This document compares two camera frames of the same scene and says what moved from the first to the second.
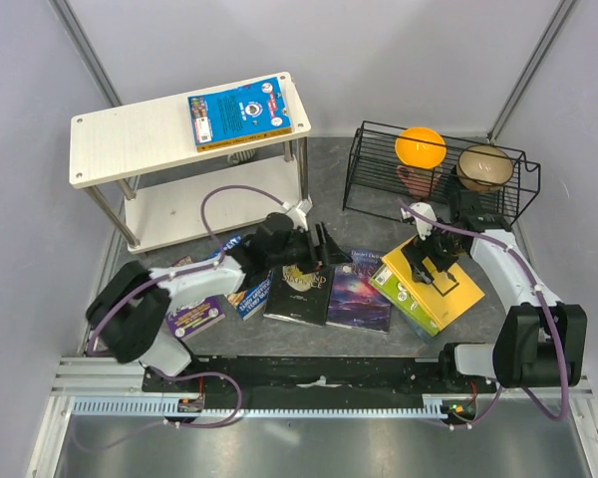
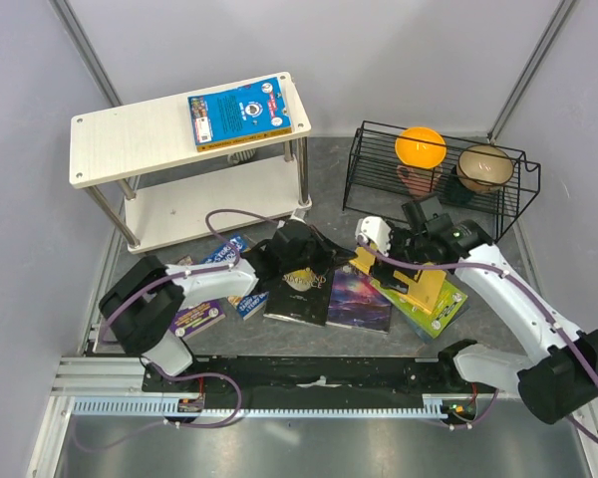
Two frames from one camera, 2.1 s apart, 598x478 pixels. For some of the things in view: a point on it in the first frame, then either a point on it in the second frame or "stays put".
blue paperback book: x=239 y=115 stays put
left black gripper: x=332 y=253 stays put
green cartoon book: x=392 y=289 stays put
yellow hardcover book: x=444 y=299 -> x=423 y=295
